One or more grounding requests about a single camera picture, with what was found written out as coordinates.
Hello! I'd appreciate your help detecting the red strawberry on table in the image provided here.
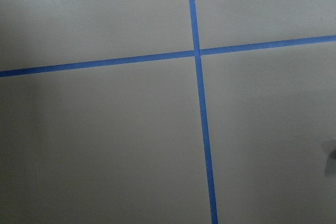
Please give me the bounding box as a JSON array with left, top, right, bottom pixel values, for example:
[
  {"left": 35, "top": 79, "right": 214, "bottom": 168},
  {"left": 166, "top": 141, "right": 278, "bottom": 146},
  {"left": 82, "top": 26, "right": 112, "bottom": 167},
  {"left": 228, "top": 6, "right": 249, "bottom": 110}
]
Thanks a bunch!
[{"left": 330, "top": 150, "right": 336, "bottom": 160}]

